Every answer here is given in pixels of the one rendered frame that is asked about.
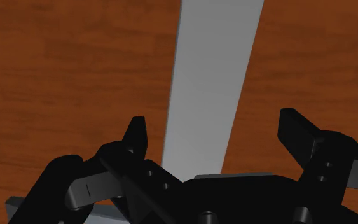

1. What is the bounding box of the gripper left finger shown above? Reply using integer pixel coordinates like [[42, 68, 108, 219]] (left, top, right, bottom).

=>
[[8, 116, 183, 224]]

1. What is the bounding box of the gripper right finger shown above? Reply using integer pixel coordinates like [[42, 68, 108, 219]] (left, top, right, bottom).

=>
[[277, 107, 358, 218]]

